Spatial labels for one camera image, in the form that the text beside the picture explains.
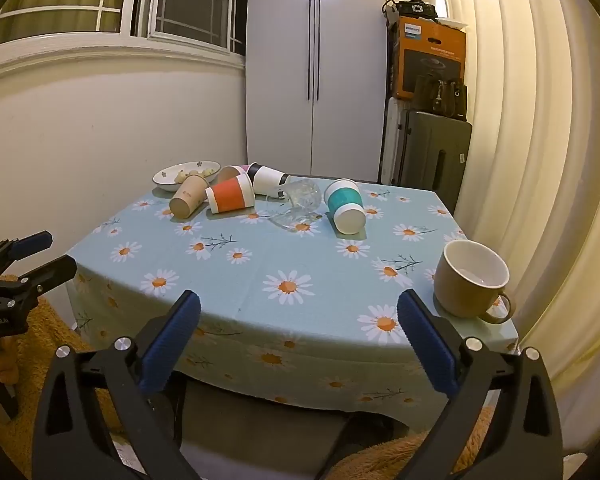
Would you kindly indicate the white wardrobe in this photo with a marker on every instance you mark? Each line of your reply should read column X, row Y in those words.
column 280, row 60

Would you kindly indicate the brown ceramic mug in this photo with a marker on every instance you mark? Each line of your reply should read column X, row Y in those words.
column 460, row 295

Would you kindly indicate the blue daisy print tablecloth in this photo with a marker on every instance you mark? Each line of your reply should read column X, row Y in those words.
column 320, row 260

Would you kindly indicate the black and white paper cup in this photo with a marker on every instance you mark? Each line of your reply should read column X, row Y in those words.
column 267, row 179

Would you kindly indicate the orange paper cup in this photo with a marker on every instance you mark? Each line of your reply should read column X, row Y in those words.
column 230, row 194

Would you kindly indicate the dark brown handbag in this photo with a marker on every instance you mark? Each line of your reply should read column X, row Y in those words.
column 440, row 97

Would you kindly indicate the yellowish food pieces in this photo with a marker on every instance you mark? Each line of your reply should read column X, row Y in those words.
column 207, row 172

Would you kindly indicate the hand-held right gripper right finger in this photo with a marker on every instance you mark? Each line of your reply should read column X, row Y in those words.
column 427, row 345

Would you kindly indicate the dark grey suitcase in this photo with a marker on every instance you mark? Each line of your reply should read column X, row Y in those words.
column 430, row 145

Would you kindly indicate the white floral bowl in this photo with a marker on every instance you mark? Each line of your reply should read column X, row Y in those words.
column 166, row 176

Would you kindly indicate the clear glass cup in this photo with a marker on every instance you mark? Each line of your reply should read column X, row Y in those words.
column 302, row 195

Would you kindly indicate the beige paper cup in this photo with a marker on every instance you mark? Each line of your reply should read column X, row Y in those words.
column 187, row 197

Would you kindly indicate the teal and white cup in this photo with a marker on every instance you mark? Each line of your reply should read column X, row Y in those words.
column 344, row 201

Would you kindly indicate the orange cardboard box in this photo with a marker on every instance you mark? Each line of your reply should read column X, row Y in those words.
column 430, row 42

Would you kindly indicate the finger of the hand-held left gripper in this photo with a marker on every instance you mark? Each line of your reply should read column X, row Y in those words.
column 32, row 242
column 55, row 271

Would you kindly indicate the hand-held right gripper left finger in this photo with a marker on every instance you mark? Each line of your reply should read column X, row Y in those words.
column 172, row 345

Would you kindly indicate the white ribbed suitcase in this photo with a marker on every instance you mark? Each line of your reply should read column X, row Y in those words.
column 391, row 140

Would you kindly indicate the white framed window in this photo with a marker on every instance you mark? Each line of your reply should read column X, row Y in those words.
column 130, row 0

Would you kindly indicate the black bag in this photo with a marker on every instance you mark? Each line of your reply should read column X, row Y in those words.
column 415, row 8

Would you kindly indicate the pink paper cup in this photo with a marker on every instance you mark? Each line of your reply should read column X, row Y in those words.
column 228, row 173

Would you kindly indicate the cream curtain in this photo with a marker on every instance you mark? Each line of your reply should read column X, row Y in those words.
column 540, row 135

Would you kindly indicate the orange fuzzy blanket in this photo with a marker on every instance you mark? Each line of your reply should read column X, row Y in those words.
column 40, row 345

